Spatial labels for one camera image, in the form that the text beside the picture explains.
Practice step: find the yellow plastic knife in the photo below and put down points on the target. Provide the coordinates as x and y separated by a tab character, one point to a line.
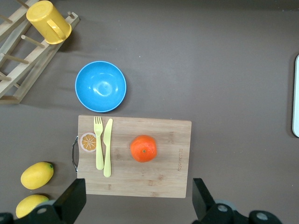
107	161

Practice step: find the yellow plastic fork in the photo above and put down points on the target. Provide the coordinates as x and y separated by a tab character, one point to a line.
99	151

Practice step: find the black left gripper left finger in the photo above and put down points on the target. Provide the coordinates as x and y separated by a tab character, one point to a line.
72	200

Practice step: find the wooden cutting board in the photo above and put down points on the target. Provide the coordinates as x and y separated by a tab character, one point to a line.
144	182

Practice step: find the yellow lemon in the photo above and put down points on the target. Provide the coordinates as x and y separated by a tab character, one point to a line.
37	175
30	205

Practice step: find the orange slice toy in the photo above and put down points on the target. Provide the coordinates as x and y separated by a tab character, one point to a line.
87	142

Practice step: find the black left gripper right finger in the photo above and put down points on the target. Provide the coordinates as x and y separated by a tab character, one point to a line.
202	200

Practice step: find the cream tray with bear print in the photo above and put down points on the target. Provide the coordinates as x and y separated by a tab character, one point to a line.
296	98

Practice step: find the wooden peg rack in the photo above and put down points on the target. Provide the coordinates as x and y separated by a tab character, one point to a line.
35	61

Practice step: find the yellow plastic cup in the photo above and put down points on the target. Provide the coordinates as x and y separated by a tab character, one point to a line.
42	16

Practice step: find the blue bowl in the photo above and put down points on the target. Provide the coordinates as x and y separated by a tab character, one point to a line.
100	86

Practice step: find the orange fruit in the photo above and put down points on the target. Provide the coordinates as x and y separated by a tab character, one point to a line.
143	149

